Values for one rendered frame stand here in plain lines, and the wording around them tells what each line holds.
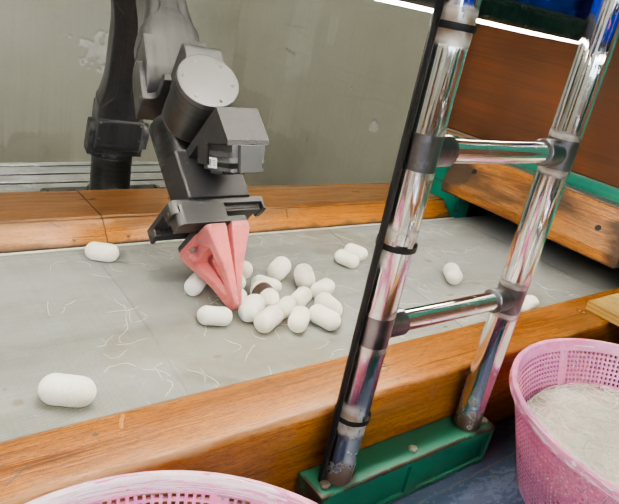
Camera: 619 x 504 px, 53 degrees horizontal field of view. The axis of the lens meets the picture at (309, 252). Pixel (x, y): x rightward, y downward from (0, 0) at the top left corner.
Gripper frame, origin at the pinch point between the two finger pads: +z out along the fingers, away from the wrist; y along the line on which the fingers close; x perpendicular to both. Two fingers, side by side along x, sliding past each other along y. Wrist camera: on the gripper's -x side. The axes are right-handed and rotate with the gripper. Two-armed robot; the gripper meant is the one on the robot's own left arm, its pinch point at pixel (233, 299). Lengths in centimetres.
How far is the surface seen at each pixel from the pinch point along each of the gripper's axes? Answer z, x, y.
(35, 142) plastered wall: -130, 170, 41
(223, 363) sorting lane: 6.2, -2.9, -4.6
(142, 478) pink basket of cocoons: 13.3, -12.9, -17.1
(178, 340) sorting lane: 2.8, 0.0, -6.5
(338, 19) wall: -123, 77, 128
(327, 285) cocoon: 0.1, 0.1, 11.7
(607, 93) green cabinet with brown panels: -15, -18, 55
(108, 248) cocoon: -10.4, 9.1, -6.7
